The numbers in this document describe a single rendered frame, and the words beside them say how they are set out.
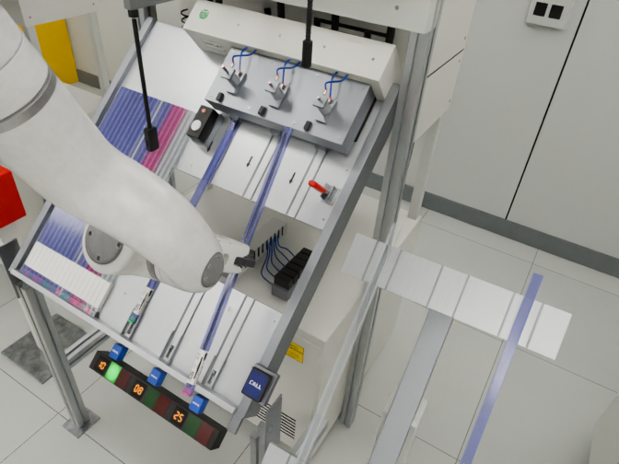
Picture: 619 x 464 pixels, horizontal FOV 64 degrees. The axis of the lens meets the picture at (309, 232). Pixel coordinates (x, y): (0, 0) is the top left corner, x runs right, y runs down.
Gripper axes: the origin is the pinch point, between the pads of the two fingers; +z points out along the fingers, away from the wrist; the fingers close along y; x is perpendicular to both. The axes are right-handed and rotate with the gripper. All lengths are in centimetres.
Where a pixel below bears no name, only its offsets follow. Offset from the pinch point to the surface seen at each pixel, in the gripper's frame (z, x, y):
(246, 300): 10.3, 9.1, 1.5
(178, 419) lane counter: 6.8, 35.1, 6.3
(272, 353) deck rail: 8.2, 16.2, -8.2
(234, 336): 9.1, 16.3, 1.0
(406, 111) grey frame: 19.9, -36.5, -15.6
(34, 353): 59, 67, 105
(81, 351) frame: 39, 48, 65
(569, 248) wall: 200, -37, -64
